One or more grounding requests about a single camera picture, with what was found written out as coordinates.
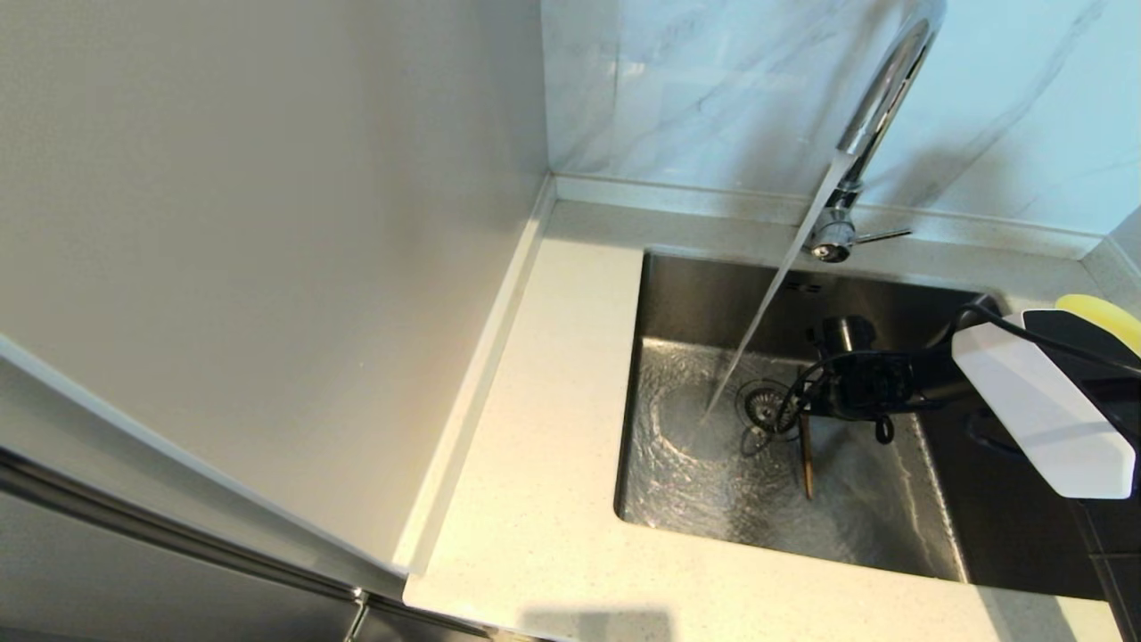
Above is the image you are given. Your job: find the chrome appliance handle rail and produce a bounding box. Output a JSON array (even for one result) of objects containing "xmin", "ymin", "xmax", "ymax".
[{"xmin": 0, "ymin": 435, "xmax": 368, "ymax": 603}]

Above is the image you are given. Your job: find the yellow bowl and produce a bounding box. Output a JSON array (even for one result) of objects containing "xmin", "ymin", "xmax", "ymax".
[{"xmin": 1055, "ymin": 292, "xmax": 1141, "ymax": 358}]

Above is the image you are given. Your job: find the running water stream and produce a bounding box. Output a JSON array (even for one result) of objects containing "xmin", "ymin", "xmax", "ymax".
[{"xmin": 702, "ymin": 153, "xmax": 852, "ymax": 420}]

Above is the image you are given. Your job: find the stainless steel appliance door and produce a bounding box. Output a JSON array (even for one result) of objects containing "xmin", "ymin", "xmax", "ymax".
[{"xmin": 0, "ymin": 432, "xmax": 536, "ymax": 642}]

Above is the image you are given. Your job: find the brown wooden chopstick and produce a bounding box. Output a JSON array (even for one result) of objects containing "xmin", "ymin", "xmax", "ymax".
[{"xmin": 799, "ymin": 413, "xmax": 816, "ymax": 501}]

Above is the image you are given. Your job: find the white appliance side panel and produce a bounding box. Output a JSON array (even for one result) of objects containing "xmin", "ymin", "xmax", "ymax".
[{"xmin": 0, "ymin": 0, "xmax": 555, "ymax": 598}]

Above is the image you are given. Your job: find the chrome gooseneck faucet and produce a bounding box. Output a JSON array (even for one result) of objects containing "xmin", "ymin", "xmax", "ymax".
[{"xmin": 800, "ymin": 0, "xmax": 944, "ymax": 265}]

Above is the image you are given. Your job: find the stainless steel sink basin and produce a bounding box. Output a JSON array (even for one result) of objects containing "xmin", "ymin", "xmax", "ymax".
[{"xmin": 612, "ymin": 250, "xmax": 1111, "ymax": 600}]

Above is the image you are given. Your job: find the round metal drain strainer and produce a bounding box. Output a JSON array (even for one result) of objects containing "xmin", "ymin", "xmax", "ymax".
[{"xmin": 735, "ymin": 380, "xmax": 800, "ymax": 440}]

